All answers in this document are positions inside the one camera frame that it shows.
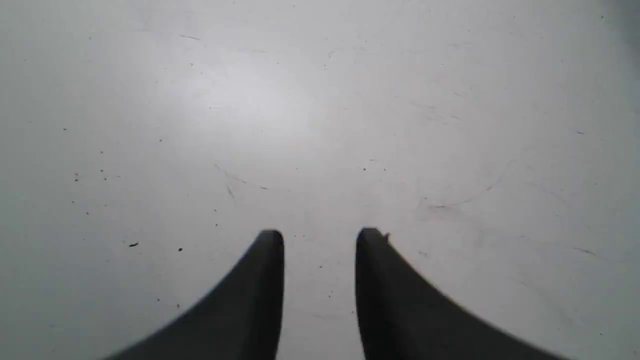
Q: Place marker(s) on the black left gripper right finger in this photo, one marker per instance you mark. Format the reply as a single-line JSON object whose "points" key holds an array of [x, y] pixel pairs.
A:
{"points": [[401, 316]]}

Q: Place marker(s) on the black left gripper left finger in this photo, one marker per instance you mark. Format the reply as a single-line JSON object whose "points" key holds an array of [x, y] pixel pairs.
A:
{"points": [[240, 319]]}

